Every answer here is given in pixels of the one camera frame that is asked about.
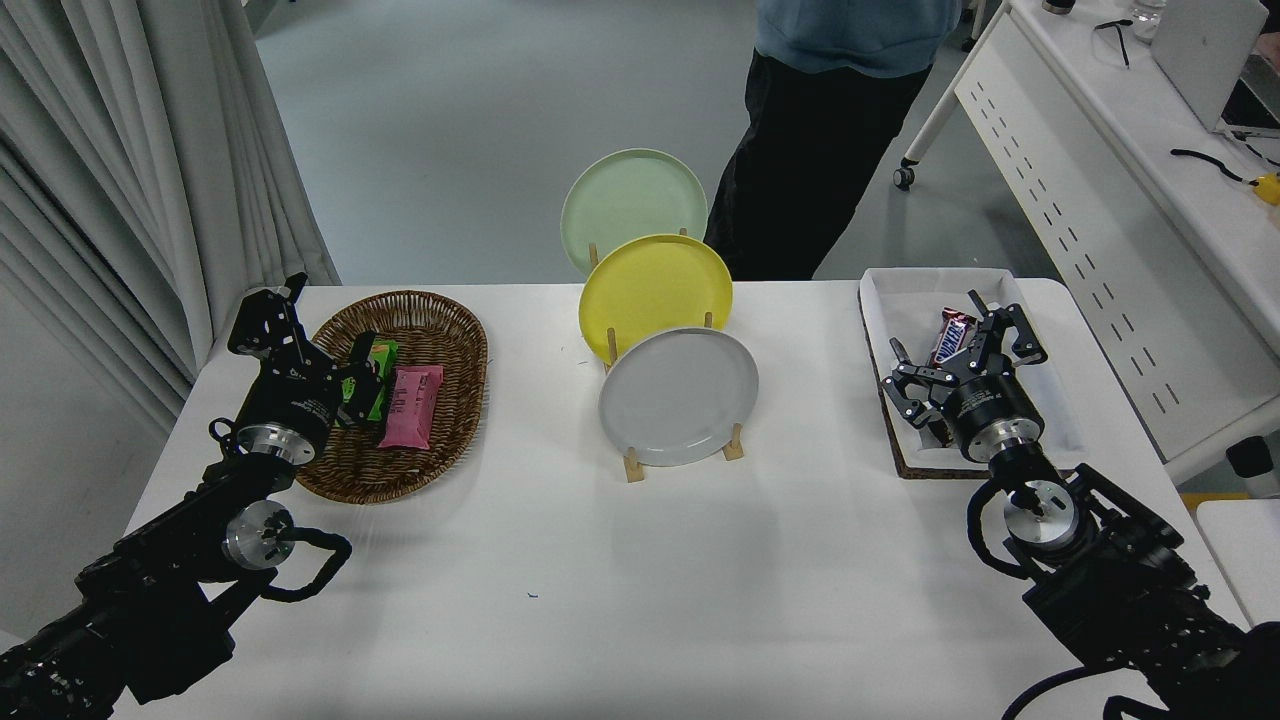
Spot wooden plate rack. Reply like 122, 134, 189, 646
588, 228, 746, 484

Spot black glasses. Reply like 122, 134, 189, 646
1093, 18, 1136, 69

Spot white perforated side desk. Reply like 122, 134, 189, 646
893, 0, 1280, 486

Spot white tray with brown base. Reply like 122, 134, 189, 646
858, 266, 1091, 481

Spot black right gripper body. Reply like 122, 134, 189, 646
940, 368, 1043, 453

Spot grey curtain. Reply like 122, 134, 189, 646
0, 0, 341, 436

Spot black cable on desk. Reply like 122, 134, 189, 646
1170, 148, 1251, 186

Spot yellow plate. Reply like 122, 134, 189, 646
578, 234, 734, 363

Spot silver laptop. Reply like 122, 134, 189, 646
1150, 0, 1280, 139

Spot black and white cylinder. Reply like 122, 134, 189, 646
1225, 436, 1280, 499

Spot person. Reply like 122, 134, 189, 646
703, 0, 963, 281

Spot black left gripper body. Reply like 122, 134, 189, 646
238, 362, 347, 443

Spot green snack bar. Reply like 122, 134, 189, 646
340, 338, 399, 423

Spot grey plate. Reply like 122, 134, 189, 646
598, 327, 760, 468

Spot brown wicker basket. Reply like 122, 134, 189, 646
293, 290, 489, 505

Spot pink snack bar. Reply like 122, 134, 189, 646
378, 364, 445, 451

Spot white side table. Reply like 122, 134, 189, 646
1195, 498, 1280, 631

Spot pale green plate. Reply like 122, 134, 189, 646
560, 148, 709, 278

